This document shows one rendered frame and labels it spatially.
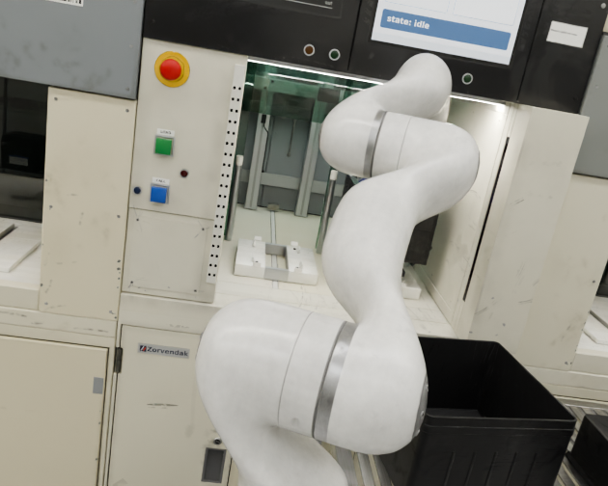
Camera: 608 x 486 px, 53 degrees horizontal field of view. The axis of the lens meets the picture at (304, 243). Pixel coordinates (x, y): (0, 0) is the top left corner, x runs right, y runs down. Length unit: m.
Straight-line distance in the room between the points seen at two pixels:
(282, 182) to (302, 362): 1.63
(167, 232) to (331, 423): 0.81
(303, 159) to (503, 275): 1.02
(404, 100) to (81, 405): 1.00
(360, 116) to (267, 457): 0.47
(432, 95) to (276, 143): 1.26
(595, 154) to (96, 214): 1.04
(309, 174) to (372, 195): 1.39
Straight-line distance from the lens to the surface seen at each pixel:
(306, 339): 0.58
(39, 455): 1.63
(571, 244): 1.46
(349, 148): 0.85
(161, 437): 1.54
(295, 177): 2.17
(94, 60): 1.27
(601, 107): 1.40
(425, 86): 0.94
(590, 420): 1.32
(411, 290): 1.59
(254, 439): 0.63
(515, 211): 1.33
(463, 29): 1.29
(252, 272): 1.53
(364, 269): 0.66
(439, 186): 0.81
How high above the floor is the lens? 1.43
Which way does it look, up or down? 17 degrees down
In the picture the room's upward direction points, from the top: 10 degrees clockwise
